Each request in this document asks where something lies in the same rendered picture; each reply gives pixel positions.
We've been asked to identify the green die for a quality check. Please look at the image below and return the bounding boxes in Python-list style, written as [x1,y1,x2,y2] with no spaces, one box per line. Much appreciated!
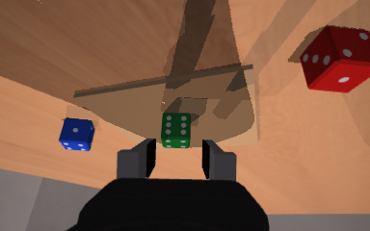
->
[161,113,191,148]

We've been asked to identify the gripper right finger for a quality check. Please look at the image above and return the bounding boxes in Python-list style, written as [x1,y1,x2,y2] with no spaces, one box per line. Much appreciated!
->
[201,140,237,181]

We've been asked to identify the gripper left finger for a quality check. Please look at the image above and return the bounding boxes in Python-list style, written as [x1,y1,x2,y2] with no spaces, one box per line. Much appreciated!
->
[117,139,156,179]

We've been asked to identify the blue die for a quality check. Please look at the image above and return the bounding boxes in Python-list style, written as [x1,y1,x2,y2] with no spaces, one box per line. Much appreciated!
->
[59,118,94,151]

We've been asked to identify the red die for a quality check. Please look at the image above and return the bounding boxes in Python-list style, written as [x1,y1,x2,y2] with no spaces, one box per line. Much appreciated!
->
[300,26,370,93]

